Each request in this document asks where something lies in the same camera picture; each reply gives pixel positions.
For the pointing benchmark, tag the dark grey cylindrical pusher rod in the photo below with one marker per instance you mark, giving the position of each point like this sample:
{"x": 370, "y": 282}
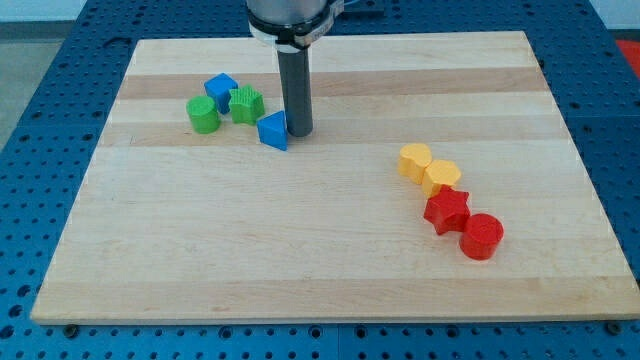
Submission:
{"x": 296, "y": 91}

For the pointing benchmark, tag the blue triangle block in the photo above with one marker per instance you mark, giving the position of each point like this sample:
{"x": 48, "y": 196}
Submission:
{"x": 272, "y": 131}

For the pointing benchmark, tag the green star block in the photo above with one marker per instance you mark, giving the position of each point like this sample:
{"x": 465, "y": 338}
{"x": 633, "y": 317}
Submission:
{"x": 246, "y": 105}

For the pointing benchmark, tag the red star block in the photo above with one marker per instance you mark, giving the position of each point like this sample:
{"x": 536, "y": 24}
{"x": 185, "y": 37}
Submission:
{"x": 448, "y": 210}

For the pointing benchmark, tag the blue cube block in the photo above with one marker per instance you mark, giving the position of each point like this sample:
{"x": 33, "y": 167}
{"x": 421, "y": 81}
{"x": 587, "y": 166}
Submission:
{"x": 218, "y": 88}

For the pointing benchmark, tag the green cylinder block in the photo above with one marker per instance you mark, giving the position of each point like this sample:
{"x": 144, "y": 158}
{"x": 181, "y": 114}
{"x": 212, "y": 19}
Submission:
{"x": 203, "y": 114}

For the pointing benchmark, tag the yellow heart block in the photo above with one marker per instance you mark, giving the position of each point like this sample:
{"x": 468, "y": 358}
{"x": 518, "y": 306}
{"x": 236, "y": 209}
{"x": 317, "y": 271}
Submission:
{"x": 413, "y": 160}

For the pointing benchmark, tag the yellow hexagon block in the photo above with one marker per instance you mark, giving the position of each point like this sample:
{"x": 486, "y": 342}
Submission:
{"x": 439, "y": 173}

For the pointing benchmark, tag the light wooden board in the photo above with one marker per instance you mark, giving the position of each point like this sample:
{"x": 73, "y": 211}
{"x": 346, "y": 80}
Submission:
{"x": 172, "y": 227}

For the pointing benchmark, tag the red cylinder block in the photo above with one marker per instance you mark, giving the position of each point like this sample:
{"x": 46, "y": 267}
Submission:
{"x": 481, "y": 236}

